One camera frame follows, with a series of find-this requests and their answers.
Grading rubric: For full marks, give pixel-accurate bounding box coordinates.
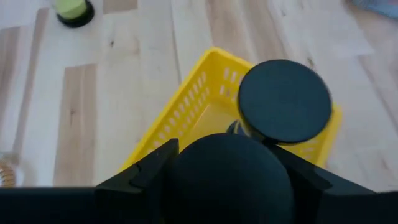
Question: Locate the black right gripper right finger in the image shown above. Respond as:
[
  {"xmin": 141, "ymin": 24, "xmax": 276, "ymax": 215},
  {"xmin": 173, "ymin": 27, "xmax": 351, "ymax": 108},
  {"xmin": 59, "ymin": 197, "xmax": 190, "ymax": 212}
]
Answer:
[{"xmin": 266, "ymin": 144, "xmax": 376, "ymax": 224}]

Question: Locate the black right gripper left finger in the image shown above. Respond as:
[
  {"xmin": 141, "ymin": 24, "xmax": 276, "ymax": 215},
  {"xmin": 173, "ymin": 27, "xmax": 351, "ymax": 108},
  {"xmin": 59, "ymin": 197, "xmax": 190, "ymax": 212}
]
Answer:
[{"xmin": 94, "ymin": 138, "xmax": 180, "ymax": 224}]

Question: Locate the hourglass with black caps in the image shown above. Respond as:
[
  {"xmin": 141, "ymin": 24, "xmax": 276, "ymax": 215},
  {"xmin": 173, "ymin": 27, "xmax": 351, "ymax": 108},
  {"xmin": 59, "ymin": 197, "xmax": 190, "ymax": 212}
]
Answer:
[{"xmin": 164, "ymin": 133, "xmax": 295, "ymax": 224}]

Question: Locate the blue sand hourglass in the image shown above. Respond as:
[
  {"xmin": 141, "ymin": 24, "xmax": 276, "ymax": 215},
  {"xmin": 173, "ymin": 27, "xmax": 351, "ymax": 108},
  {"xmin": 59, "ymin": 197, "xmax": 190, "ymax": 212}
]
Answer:
[{"xmin": 226, "ymin": 58, "xmax": 333, "ymax": 146}]

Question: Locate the yellow plastic basket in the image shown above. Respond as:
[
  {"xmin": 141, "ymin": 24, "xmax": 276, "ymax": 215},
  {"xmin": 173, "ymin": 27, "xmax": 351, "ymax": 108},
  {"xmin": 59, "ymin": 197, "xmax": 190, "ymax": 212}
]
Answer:
[{"xmin": 119, "ymin": 46, "xmax": 343, "ymax": 174}]

